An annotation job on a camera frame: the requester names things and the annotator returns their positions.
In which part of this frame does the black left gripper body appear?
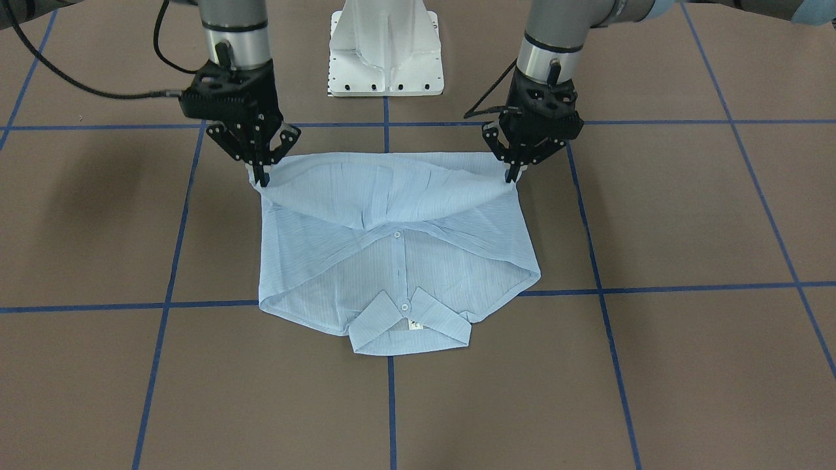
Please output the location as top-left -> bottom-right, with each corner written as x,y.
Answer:
483,65 -> 585,166

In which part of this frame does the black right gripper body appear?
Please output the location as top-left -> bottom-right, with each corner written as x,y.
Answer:
179,60 -> 301,167

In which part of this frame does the light blue button shirt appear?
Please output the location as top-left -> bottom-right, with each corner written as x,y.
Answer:
249,152 -> 541,355

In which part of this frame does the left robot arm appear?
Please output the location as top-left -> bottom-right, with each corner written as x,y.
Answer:
466,1 -> 673,183

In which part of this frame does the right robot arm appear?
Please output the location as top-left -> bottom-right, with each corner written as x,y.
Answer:
2,1 -> 300,187

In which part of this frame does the brown paper table cover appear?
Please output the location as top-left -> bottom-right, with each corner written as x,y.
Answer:
1,4 -> 834,469

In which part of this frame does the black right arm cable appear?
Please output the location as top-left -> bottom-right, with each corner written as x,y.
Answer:
0,0 -> 203,102

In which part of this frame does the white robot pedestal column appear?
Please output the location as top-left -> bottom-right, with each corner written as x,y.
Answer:
327,1 -> 445,97

